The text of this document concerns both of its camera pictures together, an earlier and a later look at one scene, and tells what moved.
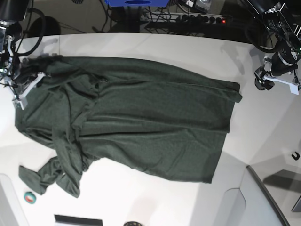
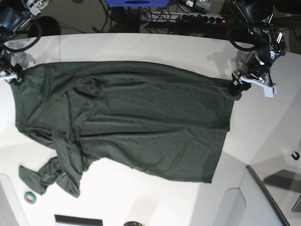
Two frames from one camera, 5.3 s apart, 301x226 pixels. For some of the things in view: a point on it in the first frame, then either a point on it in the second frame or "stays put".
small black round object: x=132 y=223 stays put
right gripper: x=282 y=66 -> x=257 y=71
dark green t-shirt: x=171 y=123 stays put
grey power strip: x=182 y=17 stays put
